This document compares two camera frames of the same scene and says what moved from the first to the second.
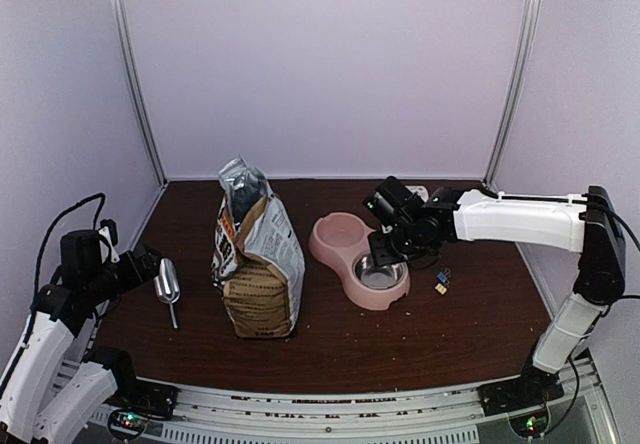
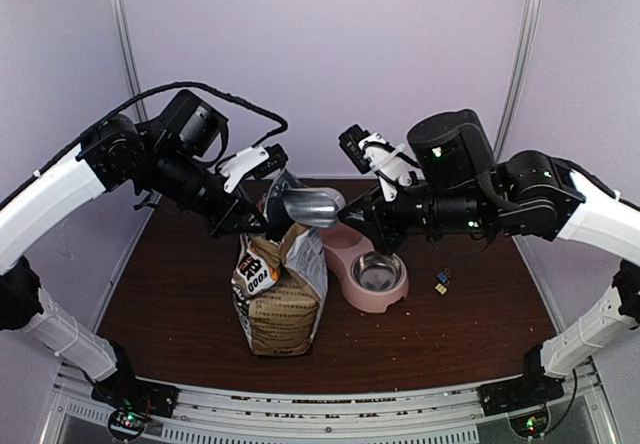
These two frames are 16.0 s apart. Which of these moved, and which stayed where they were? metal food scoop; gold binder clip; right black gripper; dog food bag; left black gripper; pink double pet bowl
Moved: dog food bag; right black gripper; left black gripper; metal food scoop
Stayed: gold binder clip; pink double pet bowl
